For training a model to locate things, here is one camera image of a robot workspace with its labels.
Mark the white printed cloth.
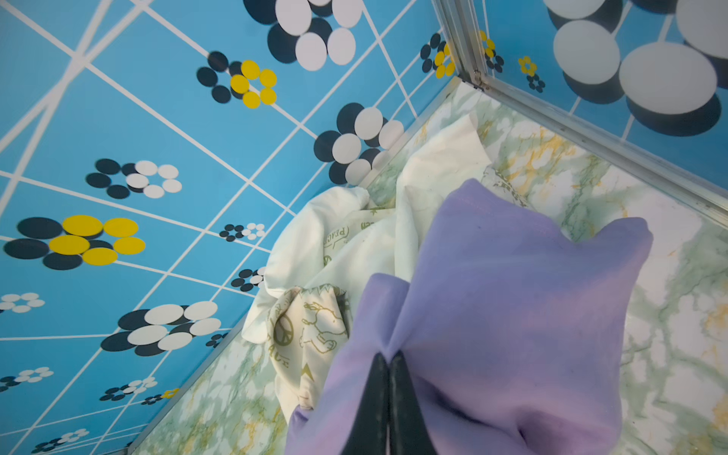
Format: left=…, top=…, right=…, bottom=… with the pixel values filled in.
left=243, top=115, right=526, bottom=418

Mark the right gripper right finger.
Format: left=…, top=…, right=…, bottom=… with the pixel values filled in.
left=390, top=352, right=436, bottom=455

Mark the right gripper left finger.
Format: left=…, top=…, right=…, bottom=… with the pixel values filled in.
left=341, top=354, right=390, bottom=455

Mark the purple cloth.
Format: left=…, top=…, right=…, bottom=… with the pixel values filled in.
left=286, top=180, right=653, bottom=454

